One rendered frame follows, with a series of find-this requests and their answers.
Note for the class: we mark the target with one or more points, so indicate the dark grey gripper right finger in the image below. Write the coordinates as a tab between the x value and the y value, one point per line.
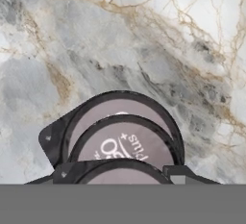
191	174

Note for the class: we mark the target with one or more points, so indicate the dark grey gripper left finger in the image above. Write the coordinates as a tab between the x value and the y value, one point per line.
44	180

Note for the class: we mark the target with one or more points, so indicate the yogurt container with white print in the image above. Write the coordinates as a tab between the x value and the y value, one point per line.
134	138

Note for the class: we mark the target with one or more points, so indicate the small black-rimmed yogurt container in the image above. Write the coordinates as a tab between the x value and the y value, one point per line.
96	170

